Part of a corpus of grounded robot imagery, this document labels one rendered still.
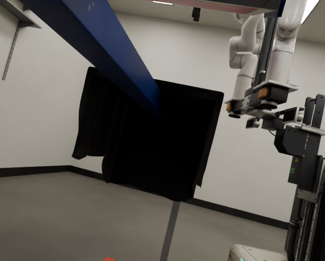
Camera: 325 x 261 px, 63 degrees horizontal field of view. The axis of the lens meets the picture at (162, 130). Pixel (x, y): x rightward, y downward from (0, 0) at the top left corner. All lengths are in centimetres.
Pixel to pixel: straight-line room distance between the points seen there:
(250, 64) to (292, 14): 50
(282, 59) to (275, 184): 343
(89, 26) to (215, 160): 417
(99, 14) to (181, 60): 440
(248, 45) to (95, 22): 144
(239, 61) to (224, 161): 286
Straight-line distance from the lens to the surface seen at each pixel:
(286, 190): 466
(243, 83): 172
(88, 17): 37
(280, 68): 133
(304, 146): 159
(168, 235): 160
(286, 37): 139
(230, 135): 449
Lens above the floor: 74
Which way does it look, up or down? 4 degrees up
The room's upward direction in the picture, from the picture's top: 13 degrees clockwise
